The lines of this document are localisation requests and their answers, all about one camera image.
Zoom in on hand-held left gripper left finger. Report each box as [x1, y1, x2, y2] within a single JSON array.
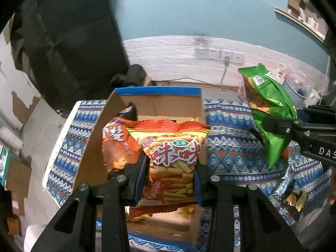
[[31, 151, 149, 252]]

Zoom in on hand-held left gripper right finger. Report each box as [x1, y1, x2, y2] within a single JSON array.
[[194, 163, 306, 252]]

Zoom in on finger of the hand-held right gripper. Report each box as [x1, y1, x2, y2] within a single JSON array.
[[298, 105, 336, 124], [262, 116, 307, 138]]

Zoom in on green snack bag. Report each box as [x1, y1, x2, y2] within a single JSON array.
[[238, 63, 298, 168]]

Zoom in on red yellow shrimp sticks bag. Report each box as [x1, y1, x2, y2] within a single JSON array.
[[125, 119, 211, 217]]

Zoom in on orange chips bag white print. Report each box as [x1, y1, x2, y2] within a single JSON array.
[[101, 106, 143, 174]]

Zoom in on silver snack packet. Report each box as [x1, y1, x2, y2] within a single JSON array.
[[270, 163, 297, 202]]

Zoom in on white kettle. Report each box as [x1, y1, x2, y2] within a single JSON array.
[[303, 89, 321, 108]]

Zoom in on grey blue trash bin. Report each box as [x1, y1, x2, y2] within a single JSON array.
[[285, 79, 309, 105]]

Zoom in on blue patterned tablecloth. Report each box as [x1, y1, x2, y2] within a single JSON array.
[[43, 98, 332, 252]]

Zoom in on small brown cardboard box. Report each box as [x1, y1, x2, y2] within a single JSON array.
[[142, 76, 158, 88]]

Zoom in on flattened brown cardboard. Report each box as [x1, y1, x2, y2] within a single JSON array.
[[5, 157, 32, 216]]

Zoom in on white foam roll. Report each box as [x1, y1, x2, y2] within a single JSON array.
[[0, 127, 24, 150]]

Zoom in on black cloth covered cabinet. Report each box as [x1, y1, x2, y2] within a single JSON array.
[[10, 0, 130, 111]]

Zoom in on white door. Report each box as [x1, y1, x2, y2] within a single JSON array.
[[0, 35, 42, 132]]

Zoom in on beige power cable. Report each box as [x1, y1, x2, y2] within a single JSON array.
[[220, 56, 231, 90]]

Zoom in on white wall shelf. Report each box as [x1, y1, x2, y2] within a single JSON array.
[[274, 7, 327, 41]]

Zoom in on black floor cable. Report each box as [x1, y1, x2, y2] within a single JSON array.
[[155, 78, 223, 87]]

